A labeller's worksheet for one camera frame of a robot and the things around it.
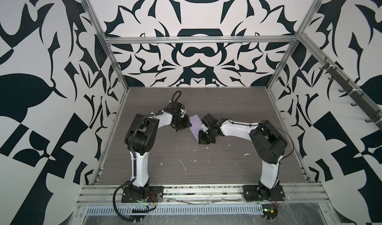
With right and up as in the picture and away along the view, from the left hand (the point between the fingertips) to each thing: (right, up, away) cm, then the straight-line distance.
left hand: (192, 122), depth 98 cm
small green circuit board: (+37, -38, -27) cm, 59 cm away
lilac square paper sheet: (+2, +1, -2) cm, 3 cm away
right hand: (+3, -10, -8) cm, 13 cm away
